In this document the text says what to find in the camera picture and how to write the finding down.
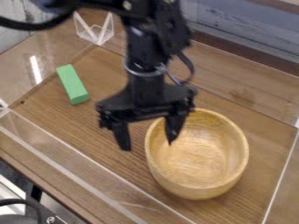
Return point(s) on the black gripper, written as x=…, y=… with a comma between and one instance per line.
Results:
x=149, y=97

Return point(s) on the brown wooden bowl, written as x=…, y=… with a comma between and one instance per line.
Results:
x=202, y=164

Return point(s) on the green rectangular block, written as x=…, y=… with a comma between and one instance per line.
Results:
x=72, y=84

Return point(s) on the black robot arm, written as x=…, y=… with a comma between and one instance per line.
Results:
x=157, y=37

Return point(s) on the clear acrylic front wall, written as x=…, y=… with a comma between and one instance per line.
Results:
x=89, y=188

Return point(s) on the clear acrylic corner bracket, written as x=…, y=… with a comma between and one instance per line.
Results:
x=95, y=34

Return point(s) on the black metal table bracket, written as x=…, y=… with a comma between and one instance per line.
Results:
x=36, y=210

